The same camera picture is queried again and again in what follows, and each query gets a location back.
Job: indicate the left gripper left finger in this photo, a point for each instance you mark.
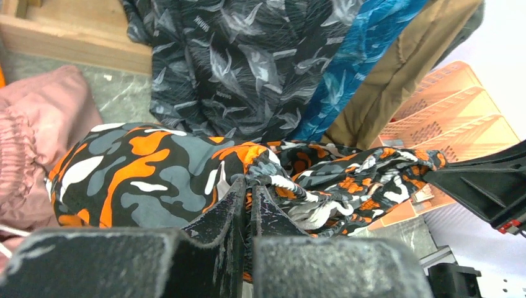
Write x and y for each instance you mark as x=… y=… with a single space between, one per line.
x=203 y=259

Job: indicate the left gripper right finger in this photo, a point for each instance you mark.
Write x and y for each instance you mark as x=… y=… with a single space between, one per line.
x=287 y=262

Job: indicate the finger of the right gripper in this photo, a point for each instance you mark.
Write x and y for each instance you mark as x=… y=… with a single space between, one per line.
x=492 y=187

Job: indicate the orange camouflage shorts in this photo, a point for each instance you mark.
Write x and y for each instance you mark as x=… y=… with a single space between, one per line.
x=149 y=176

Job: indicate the tan brown shorts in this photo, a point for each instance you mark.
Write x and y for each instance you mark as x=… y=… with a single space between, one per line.
x=396 y=76

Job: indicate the dark olive green shorts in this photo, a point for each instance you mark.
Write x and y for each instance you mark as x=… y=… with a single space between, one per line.
x=472 y=24

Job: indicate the blue patterned shorts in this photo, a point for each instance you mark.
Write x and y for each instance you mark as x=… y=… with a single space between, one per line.
x=375 y=28

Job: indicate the black grey patterned shorts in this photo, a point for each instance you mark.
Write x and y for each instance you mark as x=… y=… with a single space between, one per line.
x=243 y=69

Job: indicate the peach plastic file organizer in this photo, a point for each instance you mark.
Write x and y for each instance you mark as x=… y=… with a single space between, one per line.
x=452 y=112

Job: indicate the wooden clothes rack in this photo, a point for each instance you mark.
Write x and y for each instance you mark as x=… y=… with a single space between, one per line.
x=87 y=32

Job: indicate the aluminium frame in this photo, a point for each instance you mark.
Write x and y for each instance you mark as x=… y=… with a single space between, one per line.
x=447 y=278

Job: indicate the pink drawstring shorts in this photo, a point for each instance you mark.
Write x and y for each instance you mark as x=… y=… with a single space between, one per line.
x=42 y=117

